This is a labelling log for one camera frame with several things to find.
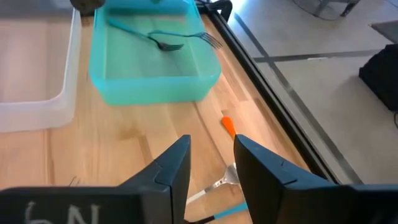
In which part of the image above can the teal handled black fork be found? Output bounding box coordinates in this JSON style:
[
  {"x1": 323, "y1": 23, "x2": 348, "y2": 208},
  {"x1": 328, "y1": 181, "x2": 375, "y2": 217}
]
[
  {"x1": 106, "y1": 18, "x2": 185, "y2": 53},
  {"x1": 185, "y1": 201, "x2": 249, "y2": 224},
  {"x1": 147, "y1": 29, "x2": 224, "y2": 50}
]

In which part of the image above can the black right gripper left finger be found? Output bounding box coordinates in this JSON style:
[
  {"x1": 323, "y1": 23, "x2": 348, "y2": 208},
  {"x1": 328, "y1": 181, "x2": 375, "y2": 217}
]
[{"x1": 0, "y1": 134, "x2": 192, "y2": 224}]

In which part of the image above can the office chair base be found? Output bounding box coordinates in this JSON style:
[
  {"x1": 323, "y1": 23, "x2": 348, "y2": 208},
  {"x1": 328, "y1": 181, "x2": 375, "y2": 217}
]
[{"x1": 291, "y1": 0, "x2": 362, "y2": 22}]

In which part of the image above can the clear plastic bin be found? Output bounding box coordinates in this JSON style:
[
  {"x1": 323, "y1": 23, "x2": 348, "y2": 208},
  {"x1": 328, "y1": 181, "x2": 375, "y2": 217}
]
[{"x1": 0, "y1": 7, "x2": 83, "y2": 134}]

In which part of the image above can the black soft case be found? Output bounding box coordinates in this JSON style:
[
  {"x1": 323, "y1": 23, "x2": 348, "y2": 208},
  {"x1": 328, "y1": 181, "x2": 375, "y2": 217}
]
[{"x1": 358, "y1": 43, "x2": 398, "y2": 113}]

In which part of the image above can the teal plastic bin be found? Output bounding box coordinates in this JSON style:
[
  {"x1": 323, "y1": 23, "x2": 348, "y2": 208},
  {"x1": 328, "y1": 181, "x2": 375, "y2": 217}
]
[{"x1": 88, "y1": 0, "x2": 223, "y2": 106}]

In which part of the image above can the dark floor mat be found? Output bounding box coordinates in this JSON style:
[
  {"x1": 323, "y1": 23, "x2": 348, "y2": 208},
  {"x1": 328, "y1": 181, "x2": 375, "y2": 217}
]
[{"x1": 369, "y1": 21, "x2": 398, "y2": 44}]

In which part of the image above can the black metal table frame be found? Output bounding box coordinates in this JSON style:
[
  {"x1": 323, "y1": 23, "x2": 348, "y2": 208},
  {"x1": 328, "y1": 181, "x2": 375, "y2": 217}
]
[{"x1": 195, "y1": 0, "x2": 364, "y2": 186}]

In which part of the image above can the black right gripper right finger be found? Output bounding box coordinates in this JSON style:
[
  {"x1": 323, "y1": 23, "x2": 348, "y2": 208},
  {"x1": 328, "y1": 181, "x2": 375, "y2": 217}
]
[{"x1": 233, "y1": 134, "x2": 398, "y2": 224}]

